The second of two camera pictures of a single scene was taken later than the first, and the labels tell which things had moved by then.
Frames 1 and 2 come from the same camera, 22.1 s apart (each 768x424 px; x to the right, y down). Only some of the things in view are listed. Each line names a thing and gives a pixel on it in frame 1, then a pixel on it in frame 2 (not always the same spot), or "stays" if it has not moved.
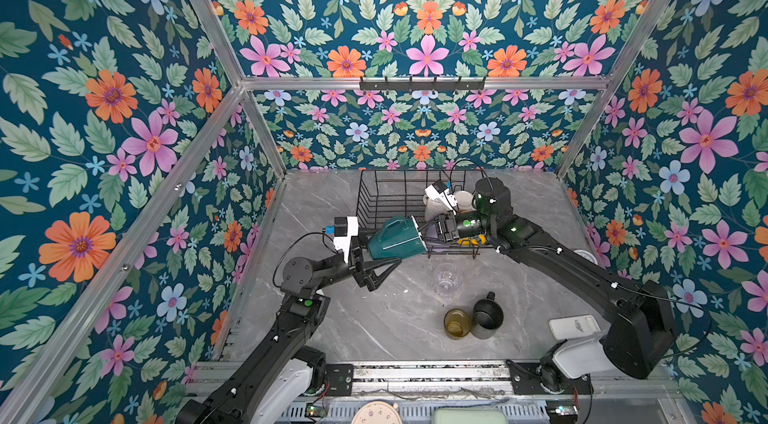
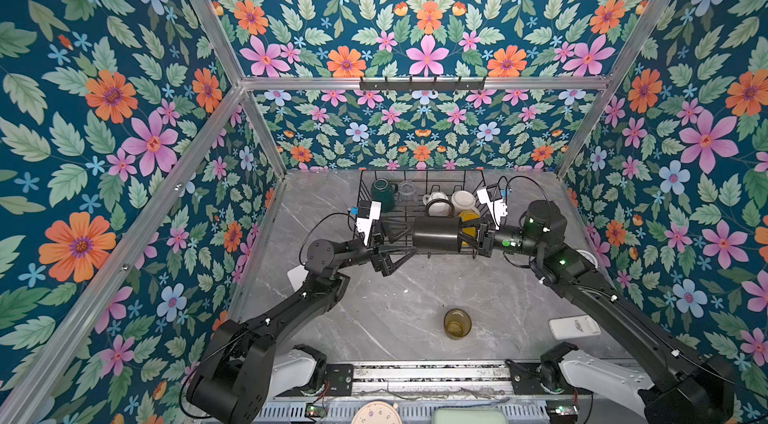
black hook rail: [422, 86] stays
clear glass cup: [448, 279] -> [407, 191]
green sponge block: [469, 415] stays
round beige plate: [377, 413] stays
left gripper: [359, 274] -> [379, 261]
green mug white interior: [398, 238] -> [382, 190]
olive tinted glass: [457, 324] stays
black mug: [488, 314] -> [437, 233]
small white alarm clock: [586, 255] stays
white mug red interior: [464, 200] stays
